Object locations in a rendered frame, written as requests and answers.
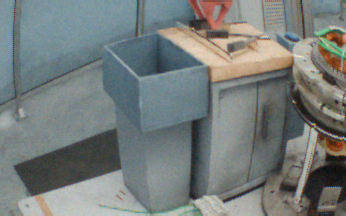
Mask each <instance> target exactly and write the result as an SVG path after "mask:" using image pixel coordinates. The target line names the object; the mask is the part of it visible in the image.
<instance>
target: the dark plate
mask: <svg viewBox="0 0 346 216"><path fill-rule="evenodd" d="M329 182H330V183H337V182H338V183H340V182H341V183H342V189H341V192H340V194H339V197H338V200H337V204H338V203H342V202H343V201H345V200H346V170H345V169H343V168H341V167H336V166H334V167H333V166H331V167H330V166H327V167H322V168H320V169H317V170H314V171H313V172H311V174H310V176H309V180H308V183H307V185H306V189H305V193H304V194H305V196H306V197H307V199H308V200H310V201H318V200H319V198H320V195H321V191H322V188H323V184H324V183H329Z"/></svg>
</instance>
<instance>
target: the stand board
mask: <svg viewBox="0 0 346 216"><path fill-rule="evenodd" d="M191 29H192V30H194V28H193V27H192V28H191ZM194 31H195V30H194ZM157 32H160V33H161V34H162V35H164V36H165V37H168V38H169V39H171V40H172V41H173V42H175V43H176V44H177V45H179V46H180V47H183V48H184V49H187V50H188V51H189V52H191V53H192V54H193V55H195V56H196V57H197V58H199V59H200V61H202V62H204V63H205V64H207V65H208V79H209V80H210V81H211V82H216V81H218V82H220V81H223V80H228V79H232V78H236V77H239V76H240V77H244V76H247V75H250V74H253V75H254V74H258V73H261V72H262V73H264V72H267V71H273V70H280V69H282V68H284V69H286V68H288V67H290V68H291V67H293V65H294V59H293V54H292V53H290V52H289V51H287V50H286V49H285V48H283V47H282V46H280V45H279V44H277V43H276V42H275V41H273V40H272V39H271V38H270V40H260V41H258V40H256V42H258V51H255V50H253V49H252V48H250V47H249V46H245V49H244V50H242V49H241V50H240V51H237V52H233V53H229V54H230V55H232V59H233V62H232V63H229V62H228V61H226V60H225V59H223V58H222V57H220V56H219V55H217V54H216V53H214V52H213V51H212V50H210V49H209V48H208V47H207V46H205V45H203V44H202V43H200V42H198V41H197V40H194V39H193V38H191V37H190V36H188V35H187V34H186V33H184V32H183V31H181V30H178V29H177V28H171V29H166V30H160V31H157ZM195 32H197V33H198V34H200V35H201V36H204V37H206V31H203V30H200V31H195ZM231 32H232V33H243V34H250V35H259V34H261V35H262V34H264V33H262V32H260V31H259V30H257V29H256V28H254V27H252V26H251V25H249V24H248V23H245V24H244V23H242V24H237V25H234V24H232V25H231ZM209 40H211V41H212V42H214V43H215V44H217V45H218V46H220V47H221V48H222V49H223V50H224V51H226V52H227V43H230V42H235V41H237V40H247V38H235V37H229V39H219V38H217V39H209ZM227 53H228V52H227Z"/></svg>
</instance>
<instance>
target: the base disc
mask: <svg viewBox="0 0 346 216"><path fill-rule="evenodd" d="M306 147H307V145H306V146H302V147H300V148H298V149H296V150H294V151H292V152H291V153H290V154H289V155H287V156H286V157H285V158H284V163H283V168H282V170H280V171H278V172H277V173H276V174H274V175H271V176H269V177H268V178H267V181H266V183H265V187H264V189H263V195H262V196H263V199H262V200H263V206H264V208H265V211H266V213H267V214H268V216H306V215H307V210H308V207H309V204H310V202H311V201H310V200H308V199H307V197H306V196H305V194H304V196H303V198H304V199H305V201H304V202H305V203H306V207H305V209H304V210H302V211H301V212H296V211H295V210H294V209H293V208H292V207H291V206H290V205H289V204H288V202H287V200H288V197H289V196H291V195H292V194H295V192H292V191H291V192H290V191H284V190H279V188H280V184H281V183H282V182H283V180H284V177H285V176H286V174H287V173H288V171H289V169H290V167H291V166H292V165H294V166H298V167H299V166H300V167H303V165H302V164H301V163H300V161H301V157H304V156H305V152H306ZM317 150H318V153H320V155H319V159H318V160H316V161H314V162H313V164H312V167H311V171H310V174H311V172H313V171H314V170H315V169H317V168H320V167H323V166H329V165H335V166H336V165H337V166H340V167H341V166H342V167H344V168H346V160H344V161H342V160H340V161H325V160H326V158H325V156H326V154H325V151H326V150H325V149H323V147H321V146H319V144H318V143H317V147H316V151H317ZM286 202H287V203H286ZM345 206H346V200H345V201H343V202H342V203H338V204H337V207H336V211H335V215H334V216H346V210H344V209H345Z"/></svg>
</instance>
